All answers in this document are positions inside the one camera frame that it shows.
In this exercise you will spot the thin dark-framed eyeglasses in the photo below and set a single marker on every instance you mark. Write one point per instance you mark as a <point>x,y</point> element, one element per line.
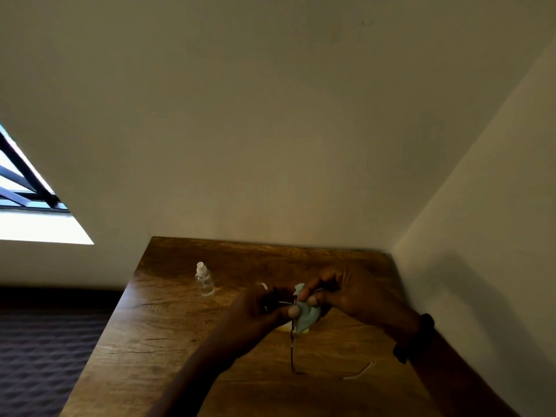
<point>292,351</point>

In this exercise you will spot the black-framed window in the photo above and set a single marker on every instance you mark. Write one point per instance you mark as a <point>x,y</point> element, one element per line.
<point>26,204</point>

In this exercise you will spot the person's left forearm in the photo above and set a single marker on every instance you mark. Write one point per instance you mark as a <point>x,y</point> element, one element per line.
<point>195,377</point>

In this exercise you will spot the person's left hand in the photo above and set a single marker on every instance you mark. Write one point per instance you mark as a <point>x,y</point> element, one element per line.
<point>249,321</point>

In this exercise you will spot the person's right forearm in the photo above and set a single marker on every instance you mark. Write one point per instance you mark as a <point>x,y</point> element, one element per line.
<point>456,382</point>

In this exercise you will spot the black wristband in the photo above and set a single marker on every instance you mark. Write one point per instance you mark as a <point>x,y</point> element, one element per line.
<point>415,338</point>

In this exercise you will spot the light blue cleaning cloth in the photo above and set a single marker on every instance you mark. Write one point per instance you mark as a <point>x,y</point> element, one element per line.
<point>307,317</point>

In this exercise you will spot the person's right hand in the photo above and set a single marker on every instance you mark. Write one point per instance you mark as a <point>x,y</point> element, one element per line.
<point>369,299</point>

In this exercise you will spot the clear small spray bottle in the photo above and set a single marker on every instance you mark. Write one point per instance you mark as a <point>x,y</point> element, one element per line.
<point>205,282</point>

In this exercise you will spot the person's left thumb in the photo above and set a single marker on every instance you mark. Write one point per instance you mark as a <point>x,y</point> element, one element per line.
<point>286,312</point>

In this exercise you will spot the person's right thumb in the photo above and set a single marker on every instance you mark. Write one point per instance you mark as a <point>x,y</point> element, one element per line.
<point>319,300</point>

